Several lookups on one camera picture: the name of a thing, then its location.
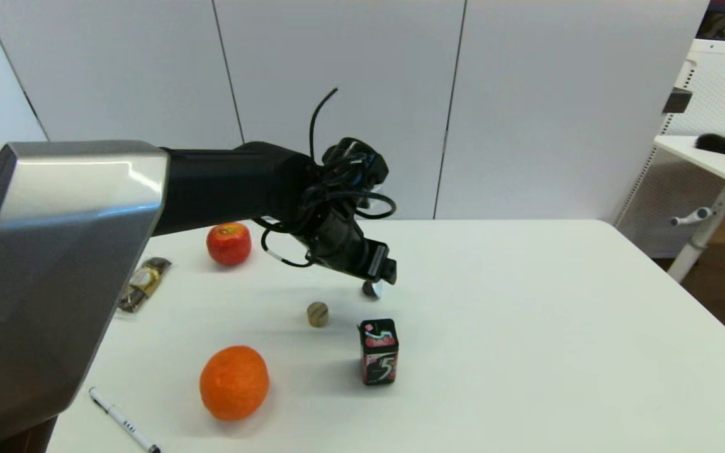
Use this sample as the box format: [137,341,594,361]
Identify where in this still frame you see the red apple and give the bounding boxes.
[206,221,253,267]

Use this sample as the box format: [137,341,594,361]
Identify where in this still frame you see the black gum box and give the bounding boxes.
[357,318,400,386]

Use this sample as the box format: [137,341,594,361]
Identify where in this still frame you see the orange fruit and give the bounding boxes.
[199,345,271,422]

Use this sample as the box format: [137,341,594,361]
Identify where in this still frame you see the clear wrapped chocolate pack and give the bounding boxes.
[116,257,173,314]

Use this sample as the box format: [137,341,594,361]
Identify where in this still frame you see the white marker pen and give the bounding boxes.
[88,386,162,453]

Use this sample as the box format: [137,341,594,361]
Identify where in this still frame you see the white side table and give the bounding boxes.
[655,135,725,284]

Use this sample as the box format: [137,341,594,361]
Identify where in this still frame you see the black furry brush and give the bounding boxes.
[694,133,725,157]

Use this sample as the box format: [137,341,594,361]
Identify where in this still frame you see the white pegboard partition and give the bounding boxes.
[614,39,725,259]

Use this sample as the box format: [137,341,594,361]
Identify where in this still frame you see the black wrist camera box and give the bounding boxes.
[366,239,398,286]

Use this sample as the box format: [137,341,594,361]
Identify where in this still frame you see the black wrist cable bundle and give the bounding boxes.
[260,87,398,269]

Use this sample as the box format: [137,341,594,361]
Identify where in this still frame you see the white table crank handle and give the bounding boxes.
[670,207,715,227]

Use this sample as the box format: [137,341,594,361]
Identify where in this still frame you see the small grey wall box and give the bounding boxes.
[663,87,694,115]

